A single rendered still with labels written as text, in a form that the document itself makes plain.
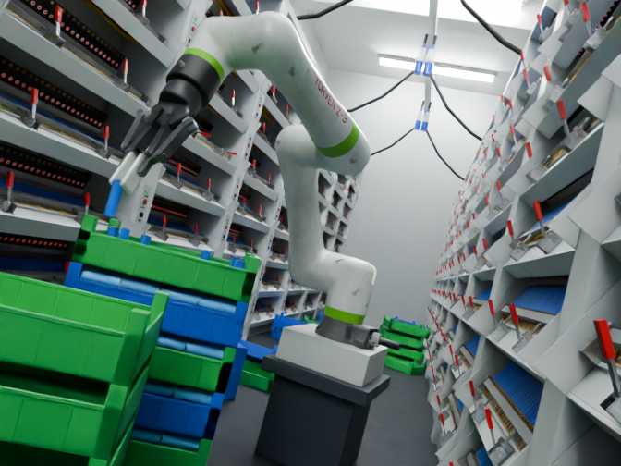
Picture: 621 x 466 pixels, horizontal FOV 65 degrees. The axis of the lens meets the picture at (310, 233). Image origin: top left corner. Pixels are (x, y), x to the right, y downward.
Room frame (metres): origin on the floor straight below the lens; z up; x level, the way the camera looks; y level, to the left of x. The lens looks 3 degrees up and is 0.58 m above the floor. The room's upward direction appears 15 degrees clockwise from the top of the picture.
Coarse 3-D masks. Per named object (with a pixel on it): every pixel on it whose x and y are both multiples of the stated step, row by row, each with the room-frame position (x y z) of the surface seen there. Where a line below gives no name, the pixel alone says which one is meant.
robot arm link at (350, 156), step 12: (360, 132) 1.22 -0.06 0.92; (336, 144) 1.17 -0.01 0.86; (348, 144) 1.18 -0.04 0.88; (360, 144) 1.22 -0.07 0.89; (324, 156) 1.23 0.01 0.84; (336, 156) 1.21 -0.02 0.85; (348, 156) 1.22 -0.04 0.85; (360, 156) 1.24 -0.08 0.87; (324, 168) 1.31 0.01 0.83; (336, 168) 1.27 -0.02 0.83; (348, 168) 1.26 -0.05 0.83; (360, 168) 1.28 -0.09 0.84
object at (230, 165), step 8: (184, 144) 1.75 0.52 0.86; (192, 144) 1.79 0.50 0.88; (200, 144) 1.84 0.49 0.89; (216, 144) 2.24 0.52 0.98; (200, 152) 1.87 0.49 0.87; (208, 152) 1.92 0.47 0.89; (232, 152) 2.22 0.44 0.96; (208, 160) 1.96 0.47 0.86; (216, 160) 2.02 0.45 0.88; (224, 160) 2.07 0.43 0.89; (232, 160) 2.22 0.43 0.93; (240, 160) 2.21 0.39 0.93; (224, 168) 2.11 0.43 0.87; (232, 168) 2.18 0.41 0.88
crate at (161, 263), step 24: (96, 216) 0.82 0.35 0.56; (96, 240) 0.81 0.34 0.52; (120, 240) 0.81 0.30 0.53; (96, 264) 0.81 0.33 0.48; (120, 264) 0.82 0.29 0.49; (144, 264) 0.82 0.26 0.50; (168, 264) 0.83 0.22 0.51; (192, 264) 0.83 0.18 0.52; (216, 264) 0.84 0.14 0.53; (192, 288) 0.84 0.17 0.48; (216, 288) 0.84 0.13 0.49; (240, 288) 0.85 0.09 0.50
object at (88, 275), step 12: (84, 276) 0.82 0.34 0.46; (96, 276) 0.82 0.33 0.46; (108, 276) 0.82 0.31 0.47; (120, 276) 0.87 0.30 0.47; (132, 276) 0.89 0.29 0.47; (132, 288) 0.83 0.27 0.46; (144, 288) 0.83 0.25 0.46; (156, 288) 0.84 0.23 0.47; (168, 288) 0.86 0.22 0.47; (180, 288) 0.90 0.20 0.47; (180, 300) 0.84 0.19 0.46; (192, 300) 0.84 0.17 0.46; (204, 300) 0.85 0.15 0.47; (216, 300) 0.86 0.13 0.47; (228, 300) 0.91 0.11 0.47; (228, 312) 0.85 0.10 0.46
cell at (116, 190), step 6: (114, 180) 0.83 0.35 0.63; (120, 180) 0.84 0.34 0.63; (114, 186) 0.83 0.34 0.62; (120, 186) 0.84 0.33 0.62; (114, 192) 0.83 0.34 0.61; (120, 192) 0.84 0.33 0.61; (108, 198) 0.84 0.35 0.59; (114, 198) 0.83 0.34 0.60; (108, 204) 0.83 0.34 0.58; (114, 204) 0.83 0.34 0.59; (108, 210) 0.83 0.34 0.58; (114, 210) 0.84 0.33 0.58; (114, 216) 0.84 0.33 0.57
